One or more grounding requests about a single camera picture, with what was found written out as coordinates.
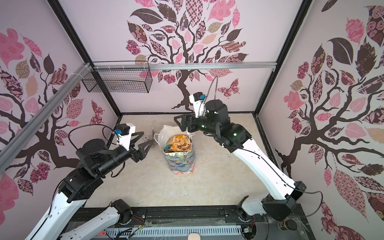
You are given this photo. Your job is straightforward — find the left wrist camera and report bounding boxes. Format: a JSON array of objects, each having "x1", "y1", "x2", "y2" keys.
[{"x1": 115, "y1": 123, "x2": 136, "y2": 151}]

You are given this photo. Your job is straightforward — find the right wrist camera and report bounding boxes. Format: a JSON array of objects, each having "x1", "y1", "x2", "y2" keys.
[{"x1": 189, "y1": 92, "x2": 206, "y2": 118}]

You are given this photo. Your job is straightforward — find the left aluminium rail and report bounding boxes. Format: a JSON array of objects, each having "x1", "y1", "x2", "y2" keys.
[{"x1": 1, "y1": 63, "x2": 92, "y2": 173}]

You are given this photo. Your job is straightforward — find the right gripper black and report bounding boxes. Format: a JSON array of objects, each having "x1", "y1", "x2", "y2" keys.
[{"x1": 174, "y1": 111, "x2": 219, "y2": 138}]

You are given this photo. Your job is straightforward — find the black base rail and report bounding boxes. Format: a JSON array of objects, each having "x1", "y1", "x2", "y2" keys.
[{"x1": 59, "y1": 204, "x2": 316, "y2": 240}]

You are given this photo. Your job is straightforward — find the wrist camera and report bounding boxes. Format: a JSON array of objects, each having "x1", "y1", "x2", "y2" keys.
[
  {"x1": 115, "y1": 123, "x2": 136, "y2": 151},
  {"x1": 189, "y1": 92, "x2": 206, "y2": 118}
]

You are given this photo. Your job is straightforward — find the white slotted cable duct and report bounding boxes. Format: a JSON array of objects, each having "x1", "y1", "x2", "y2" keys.
[{"x1": 93, "y1": 226, "x2": 244, "y2": 240}]

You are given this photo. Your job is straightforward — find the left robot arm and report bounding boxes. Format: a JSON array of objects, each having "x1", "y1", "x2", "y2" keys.
[{"x1": 27, "y1": 132, "x2": 155, "y2": 240}]

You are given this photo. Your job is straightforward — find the black round knob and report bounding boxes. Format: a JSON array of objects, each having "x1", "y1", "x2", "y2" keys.
[{"x1": 277, "y1": 219, "x2": 298, "y2": 231}]

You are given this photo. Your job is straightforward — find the orange snack bag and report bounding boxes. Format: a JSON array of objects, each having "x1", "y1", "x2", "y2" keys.
[{"x1": 164, "y1": 135, "x2": 192, "y2": 153}]

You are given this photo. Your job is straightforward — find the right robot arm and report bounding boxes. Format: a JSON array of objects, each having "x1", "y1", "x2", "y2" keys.
[{"x1": 174, "y1": 100, "x2": 306, "y2": 222}]

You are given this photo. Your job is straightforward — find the colourful paper bag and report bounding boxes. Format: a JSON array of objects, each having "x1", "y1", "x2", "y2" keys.
[{"x1": 155, "y1": 125, "x2": 196, "y2": 175}]

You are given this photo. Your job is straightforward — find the black wire basket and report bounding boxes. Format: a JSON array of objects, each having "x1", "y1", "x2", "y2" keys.
[{"x1": 82, "y1": 60, "x2": 153, "y2": 94}]

